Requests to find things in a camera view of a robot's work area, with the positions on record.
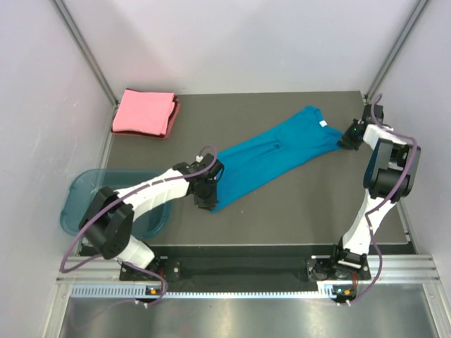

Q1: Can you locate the blue t shirt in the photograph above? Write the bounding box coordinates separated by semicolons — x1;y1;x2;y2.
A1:
212;106;343;213

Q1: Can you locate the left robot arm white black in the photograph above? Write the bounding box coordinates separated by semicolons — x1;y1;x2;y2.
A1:
79;154;224;280

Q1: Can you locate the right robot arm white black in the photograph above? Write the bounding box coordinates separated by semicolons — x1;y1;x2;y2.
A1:
306;102;421;281

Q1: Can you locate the pink folded t shirt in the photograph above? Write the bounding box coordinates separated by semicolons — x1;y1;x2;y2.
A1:
111;89;176;137

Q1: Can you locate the blue translucent plastic bin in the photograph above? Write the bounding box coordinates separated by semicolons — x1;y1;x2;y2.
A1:
60;169;173;240

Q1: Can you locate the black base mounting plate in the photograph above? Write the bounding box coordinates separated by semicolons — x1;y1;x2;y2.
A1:
119;255;371;284

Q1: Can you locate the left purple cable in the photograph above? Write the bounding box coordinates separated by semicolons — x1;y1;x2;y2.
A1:
59;144;219;307

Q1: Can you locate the grey slotted cable duct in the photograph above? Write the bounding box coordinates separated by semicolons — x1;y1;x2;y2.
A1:
70;284;355;299

